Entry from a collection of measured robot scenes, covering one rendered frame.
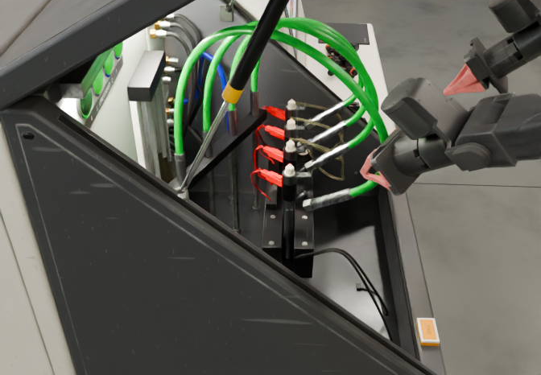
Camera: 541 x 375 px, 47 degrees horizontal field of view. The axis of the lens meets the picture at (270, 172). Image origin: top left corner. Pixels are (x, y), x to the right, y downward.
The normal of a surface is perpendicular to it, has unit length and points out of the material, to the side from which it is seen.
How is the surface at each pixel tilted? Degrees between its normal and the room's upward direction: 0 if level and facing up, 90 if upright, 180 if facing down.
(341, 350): 90
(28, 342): 90
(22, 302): 90
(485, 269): 0
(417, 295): 0
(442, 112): 45
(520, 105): 39
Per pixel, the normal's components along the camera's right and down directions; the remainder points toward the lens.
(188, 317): -0.04, 0.59
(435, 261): 0.00, -0.81
